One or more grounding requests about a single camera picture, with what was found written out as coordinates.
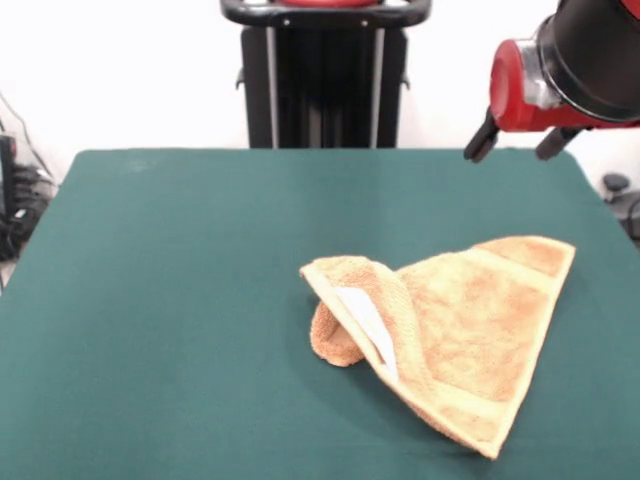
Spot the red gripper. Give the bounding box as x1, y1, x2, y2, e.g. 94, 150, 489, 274
463, 38, 640, 164

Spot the orange terry towel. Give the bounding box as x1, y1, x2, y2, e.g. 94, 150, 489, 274
298, 235, 578, 460

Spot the black office chair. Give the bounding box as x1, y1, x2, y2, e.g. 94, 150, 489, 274
601, 172, 640, 241

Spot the dark green table cloth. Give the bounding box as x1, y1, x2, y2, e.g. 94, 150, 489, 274
0, 146, 640, 480

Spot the black electronics box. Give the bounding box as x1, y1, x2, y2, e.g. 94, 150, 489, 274
0, 133, 20, 201

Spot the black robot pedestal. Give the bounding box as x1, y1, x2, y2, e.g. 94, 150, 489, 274
218, 0, 441, 150

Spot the grey cable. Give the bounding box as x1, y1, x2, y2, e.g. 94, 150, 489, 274
0, 92, 51, 176

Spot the black cable bundle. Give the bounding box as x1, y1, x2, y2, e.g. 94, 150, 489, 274
0, 164, 56, 262

